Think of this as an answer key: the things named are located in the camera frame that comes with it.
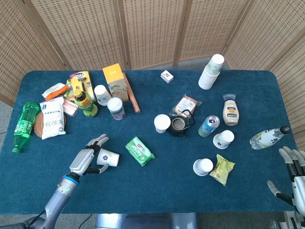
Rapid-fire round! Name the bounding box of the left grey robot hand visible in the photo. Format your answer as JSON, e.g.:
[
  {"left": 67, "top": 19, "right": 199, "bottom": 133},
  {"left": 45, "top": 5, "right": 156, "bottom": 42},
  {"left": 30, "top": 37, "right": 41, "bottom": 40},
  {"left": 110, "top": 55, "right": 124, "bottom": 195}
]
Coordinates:
[{"left": 69, "top": 134, "right": 110, "bottom": 177}]

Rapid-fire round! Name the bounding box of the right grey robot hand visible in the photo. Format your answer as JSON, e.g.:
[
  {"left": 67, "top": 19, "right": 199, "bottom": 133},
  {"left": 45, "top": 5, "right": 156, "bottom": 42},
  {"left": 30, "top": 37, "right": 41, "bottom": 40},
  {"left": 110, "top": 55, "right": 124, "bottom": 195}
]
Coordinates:
[{"left": 266, "top": 146, "right": 305, "bottom": 215}]

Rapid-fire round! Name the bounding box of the white cup light-blue flower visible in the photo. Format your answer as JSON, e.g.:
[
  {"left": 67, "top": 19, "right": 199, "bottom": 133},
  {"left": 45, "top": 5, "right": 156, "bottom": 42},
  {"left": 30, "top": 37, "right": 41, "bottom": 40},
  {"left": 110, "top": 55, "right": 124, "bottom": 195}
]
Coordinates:
[{"left": 96, "top": 147, "right": 120, "bottom": 167}]

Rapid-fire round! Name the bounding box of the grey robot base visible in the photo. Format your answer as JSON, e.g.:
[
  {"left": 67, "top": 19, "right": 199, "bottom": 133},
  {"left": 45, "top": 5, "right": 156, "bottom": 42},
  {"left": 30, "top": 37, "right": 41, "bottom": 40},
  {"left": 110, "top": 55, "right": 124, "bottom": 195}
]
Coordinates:
[{"left": 94, "top": 213, "right": 198, "bottom": 229}]

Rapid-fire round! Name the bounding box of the short paper cup stack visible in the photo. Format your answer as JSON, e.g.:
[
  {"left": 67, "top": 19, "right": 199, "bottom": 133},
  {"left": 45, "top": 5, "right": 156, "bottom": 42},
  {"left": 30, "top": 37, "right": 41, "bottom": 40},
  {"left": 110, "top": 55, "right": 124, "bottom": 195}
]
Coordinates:
[{"left": 93, "top": 84, "right": 112, "bottom": 106}]

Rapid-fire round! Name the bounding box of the white cup dark-blue flower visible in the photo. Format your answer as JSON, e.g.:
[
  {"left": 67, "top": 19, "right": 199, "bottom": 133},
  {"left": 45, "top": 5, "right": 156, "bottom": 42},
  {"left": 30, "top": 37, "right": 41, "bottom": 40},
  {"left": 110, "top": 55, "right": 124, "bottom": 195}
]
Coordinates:
[{"left": 213, "top": 130, "right": 235, "bottom": 150}]

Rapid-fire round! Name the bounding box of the white cup grey logo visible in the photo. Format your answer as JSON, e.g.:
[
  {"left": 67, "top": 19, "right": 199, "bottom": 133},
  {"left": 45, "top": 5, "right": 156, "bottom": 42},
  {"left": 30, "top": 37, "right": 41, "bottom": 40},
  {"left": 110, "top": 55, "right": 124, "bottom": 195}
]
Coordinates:
[{"left": 153, "top": 114, "right": 172, "bottom": 134}]

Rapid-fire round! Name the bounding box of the white cup blue print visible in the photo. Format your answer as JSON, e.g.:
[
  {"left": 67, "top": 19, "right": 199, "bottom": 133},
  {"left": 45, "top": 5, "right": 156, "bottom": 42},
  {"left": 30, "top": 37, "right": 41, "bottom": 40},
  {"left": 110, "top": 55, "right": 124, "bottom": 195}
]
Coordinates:
[{"left": 193, "top": 158, "right": 214, "bottom": 177}]

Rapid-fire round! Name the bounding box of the tall paper cup stack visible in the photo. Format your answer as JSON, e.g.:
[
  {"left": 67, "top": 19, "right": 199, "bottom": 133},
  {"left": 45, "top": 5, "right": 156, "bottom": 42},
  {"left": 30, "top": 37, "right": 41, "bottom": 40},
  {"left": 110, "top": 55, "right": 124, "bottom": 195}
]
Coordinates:
[{"left": 198, "top": 53, "right": 225, "bottom": 90}]

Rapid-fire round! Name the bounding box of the white detergent bag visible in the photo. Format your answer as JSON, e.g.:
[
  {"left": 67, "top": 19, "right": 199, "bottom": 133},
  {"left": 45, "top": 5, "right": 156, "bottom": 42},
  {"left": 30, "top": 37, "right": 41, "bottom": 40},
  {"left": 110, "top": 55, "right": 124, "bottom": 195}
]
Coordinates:
[{"left": 39, "top": 96, "right": 67, "bottom": 140}]

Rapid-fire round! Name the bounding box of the pink blister pack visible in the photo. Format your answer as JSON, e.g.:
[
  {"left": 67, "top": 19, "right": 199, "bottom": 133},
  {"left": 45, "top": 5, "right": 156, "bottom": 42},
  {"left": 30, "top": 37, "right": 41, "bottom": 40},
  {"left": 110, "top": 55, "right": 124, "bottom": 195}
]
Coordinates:
[{"left": 62, "top": 99, "right": 79, "bottom": 116}]

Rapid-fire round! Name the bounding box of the white bottle black cap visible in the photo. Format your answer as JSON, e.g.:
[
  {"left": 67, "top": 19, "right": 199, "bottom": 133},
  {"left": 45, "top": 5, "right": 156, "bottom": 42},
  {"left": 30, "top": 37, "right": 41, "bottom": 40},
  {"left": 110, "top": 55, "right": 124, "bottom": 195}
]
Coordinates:
[{"left": 249, "top": 125, "right": 291, "bottom": 150}]

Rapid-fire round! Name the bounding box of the round woven coaster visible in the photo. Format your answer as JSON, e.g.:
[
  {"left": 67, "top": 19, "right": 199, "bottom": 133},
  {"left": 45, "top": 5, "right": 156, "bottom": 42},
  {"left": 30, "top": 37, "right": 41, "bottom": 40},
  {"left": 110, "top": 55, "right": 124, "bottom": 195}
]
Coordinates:
[{"left": 33, "top": 111, "right": 67, "bottom": 138}]

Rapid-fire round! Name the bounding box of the green tea bottle yellow cap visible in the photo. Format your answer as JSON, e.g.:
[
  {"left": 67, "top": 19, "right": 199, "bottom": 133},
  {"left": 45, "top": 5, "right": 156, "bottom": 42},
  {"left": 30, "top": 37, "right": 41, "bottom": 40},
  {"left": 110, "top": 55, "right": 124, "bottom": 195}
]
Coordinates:
[{"left": 73, "top": 88, "right": 99, "bottom": 118}]

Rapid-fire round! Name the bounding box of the green tissue pack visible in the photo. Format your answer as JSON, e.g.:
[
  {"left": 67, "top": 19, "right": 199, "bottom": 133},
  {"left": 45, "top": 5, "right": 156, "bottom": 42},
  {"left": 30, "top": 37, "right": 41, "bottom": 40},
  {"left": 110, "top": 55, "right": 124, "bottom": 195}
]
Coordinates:
[{"left": 125, "top": 136, "right": 155, "bottom": 167}]

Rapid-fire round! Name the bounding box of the porridge can white lid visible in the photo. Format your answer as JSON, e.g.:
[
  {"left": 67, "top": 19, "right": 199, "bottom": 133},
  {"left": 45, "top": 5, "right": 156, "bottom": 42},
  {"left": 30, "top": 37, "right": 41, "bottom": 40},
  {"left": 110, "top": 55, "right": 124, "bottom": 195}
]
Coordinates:
[{"left": 107, "top": 97, "right": 126, "bottom": 121}]

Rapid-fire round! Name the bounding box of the empty green plastic bottle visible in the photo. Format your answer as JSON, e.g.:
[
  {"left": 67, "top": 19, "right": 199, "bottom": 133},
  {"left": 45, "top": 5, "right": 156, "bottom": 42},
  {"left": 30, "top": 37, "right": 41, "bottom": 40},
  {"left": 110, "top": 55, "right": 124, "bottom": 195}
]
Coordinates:
[{"left": 11, "top": 102, "right": 40, "bottom": 153}]

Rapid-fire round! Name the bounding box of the green lip balm tube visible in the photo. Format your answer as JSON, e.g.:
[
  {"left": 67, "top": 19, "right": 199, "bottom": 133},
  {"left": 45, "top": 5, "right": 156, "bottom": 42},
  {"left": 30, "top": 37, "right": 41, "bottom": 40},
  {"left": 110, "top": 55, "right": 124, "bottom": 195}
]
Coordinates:
[{"left": 63, "top": 88, "right": 75, "bottom": 101}]

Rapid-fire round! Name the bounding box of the orange and white pack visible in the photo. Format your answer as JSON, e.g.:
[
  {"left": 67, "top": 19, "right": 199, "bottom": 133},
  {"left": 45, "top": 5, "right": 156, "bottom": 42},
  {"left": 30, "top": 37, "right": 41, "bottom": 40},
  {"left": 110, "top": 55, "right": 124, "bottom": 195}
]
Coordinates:
[{"left": 41, "top": 82, "right": 70, "bottom": 102}]

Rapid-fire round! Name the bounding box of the yellow-green snack bag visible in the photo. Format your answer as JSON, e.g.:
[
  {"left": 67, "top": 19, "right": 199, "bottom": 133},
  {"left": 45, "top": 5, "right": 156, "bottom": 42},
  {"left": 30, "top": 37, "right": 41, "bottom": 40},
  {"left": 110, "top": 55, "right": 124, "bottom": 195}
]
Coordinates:
[{"left": 209, "top": 154, "right": 235, "bottom": 187}]

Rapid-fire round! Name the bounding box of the blue table cloth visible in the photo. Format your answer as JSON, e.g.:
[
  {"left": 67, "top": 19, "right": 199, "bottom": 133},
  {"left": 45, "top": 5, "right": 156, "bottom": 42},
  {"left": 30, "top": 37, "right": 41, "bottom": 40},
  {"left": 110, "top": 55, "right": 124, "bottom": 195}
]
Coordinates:
[{"left": 0, "top": 70, "right": 301, "bottom": 215}]

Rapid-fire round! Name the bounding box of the yellow razor package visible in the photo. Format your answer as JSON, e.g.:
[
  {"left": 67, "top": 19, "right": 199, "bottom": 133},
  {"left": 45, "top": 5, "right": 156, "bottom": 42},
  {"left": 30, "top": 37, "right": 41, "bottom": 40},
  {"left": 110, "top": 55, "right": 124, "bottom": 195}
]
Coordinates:
[{"left": 69, "top": 71, "right": 97, "bottom": 103}]

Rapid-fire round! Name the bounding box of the wooden rolling pin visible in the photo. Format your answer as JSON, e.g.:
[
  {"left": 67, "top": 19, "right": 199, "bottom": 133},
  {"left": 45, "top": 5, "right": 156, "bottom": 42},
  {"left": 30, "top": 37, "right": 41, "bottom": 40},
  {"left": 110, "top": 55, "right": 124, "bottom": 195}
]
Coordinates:
[{"left": 122, "top": 72, "right": 141, "bottom": 114}]

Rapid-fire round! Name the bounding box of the tall yellow cream carton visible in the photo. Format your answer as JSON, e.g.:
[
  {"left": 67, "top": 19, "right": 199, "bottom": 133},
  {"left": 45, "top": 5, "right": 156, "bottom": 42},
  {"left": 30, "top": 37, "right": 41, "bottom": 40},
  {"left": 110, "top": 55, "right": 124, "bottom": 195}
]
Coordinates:
[{"left": 102, "top": 62, "right": 130, "bottom": 103}]

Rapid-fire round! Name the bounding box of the mayonnaise squeeze bottle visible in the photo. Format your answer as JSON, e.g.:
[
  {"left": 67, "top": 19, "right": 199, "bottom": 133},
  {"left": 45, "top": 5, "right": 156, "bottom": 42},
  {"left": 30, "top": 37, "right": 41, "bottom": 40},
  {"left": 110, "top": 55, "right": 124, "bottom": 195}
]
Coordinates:
[{"left": 222, "top": 94, "right": 240, "bottom": 126}]

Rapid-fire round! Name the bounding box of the black teapot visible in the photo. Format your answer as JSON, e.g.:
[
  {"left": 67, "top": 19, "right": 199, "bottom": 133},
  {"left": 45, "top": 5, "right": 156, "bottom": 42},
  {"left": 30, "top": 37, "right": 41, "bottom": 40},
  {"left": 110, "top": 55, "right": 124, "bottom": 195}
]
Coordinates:
[{"left": 167, "top": 109, "right": 196, "bottom": 138}]

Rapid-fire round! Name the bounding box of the blue drink can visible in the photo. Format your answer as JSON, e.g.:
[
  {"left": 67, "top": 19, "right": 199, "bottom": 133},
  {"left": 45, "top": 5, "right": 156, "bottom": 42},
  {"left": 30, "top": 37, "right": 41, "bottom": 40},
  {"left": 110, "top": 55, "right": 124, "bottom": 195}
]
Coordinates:
[{"left": 198, "top": 115, "right": 221, "bottom": 138}]

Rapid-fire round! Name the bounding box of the packaged brown bread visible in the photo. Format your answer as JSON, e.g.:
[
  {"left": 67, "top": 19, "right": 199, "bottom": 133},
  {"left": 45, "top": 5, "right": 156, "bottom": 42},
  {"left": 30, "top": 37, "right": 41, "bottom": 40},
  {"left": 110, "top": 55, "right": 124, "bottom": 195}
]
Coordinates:
[{"left": 169, "top": 94, "right": 203, "bottom": 119}]

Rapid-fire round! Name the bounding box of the small white box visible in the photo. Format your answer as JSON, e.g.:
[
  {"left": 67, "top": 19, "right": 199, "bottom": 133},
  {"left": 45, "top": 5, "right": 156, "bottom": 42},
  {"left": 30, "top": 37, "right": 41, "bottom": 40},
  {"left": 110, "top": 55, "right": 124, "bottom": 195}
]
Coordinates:
[{"left": 160, "top": 70, "right": 174, "bottom": 83}]

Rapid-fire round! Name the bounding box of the woven folding screen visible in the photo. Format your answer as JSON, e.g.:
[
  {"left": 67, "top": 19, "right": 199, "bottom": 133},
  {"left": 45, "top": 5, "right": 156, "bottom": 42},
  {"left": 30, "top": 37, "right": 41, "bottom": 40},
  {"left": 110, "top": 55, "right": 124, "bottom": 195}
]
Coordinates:
[{"left": 0, "top": 0, "right": 305, "bottom": 148}]

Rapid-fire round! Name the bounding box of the black cable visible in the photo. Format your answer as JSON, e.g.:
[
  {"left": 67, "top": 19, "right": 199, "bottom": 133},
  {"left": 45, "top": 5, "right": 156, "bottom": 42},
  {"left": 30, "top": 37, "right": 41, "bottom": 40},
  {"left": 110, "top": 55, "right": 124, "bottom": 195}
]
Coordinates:
[{"left": 28, "top": 209, "right": 46, "bottom": 225}]

